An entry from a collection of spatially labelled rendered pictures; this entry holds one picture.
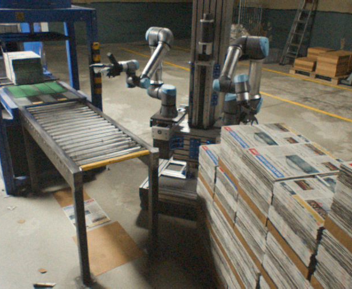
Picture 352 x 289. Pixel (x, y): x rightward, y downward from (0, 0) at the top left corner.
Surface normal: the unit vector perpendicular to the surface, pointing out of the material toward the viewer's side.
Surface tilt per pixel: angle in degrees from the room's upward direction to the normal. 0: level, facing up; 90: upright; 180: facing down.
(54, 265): 0
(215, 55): 90
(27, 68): 90
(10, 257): 0
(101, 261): 0
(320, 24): 90
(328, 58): 90
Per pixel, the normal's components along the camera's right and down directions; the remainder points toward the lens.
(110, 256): 0.03, -0.91
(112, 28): 0.56, 0.35
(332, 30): -0.83, 0.21
